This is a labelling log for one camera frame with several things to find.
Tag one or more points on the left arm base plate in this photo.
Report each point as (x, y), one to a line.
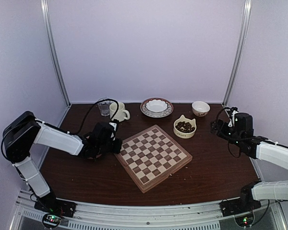
(62, 208)

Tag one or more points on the aluminium frame post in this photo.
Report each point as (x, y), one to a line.
(244, 27)
(54, 55)

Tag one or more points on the cream ribbed mug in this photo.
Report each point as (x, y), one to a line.
(118, 112)

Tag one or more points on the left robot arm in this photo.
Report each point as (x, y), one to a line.
(26, 130)

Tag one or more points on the clear drinking glass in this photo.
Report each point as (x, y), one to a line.
(103, 105)

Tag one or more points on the left aluminium frame post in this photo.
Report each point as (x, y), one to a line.
(54, 55)

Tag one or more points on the aluminium front rail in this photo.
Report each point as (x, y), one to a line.
(202, 216)

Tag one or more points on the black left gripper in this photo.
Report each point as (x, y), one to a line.
(116, 150)

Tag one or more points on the patterned ceramic plate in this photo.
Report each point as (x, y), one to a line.
(148, 113)

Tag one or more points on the right aluminium frame post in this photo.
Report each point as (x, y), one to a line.
(244, 27)

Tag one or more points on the small white floral bowl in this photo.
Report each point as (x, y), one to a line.
(200, 109)

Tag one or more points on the white scalloped bowl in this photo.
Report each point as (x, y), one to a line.
(156, 106)

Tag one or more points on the cream cat-ear bowl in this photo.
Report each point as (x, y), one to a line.
(184, 135)

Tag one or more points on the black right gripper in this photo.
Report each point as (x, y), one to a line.
(217, 123)

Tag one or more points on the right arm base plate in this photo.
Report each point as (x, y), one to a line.
(235, 206)

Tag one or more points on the wooden chess board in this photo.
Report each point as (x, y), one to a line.
(151, 156)

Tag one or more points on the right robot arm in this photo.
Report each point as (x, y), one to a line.
(239, 131)

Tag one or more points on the dark chess pieces pile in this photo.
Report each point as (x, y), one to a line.
(184, 127)

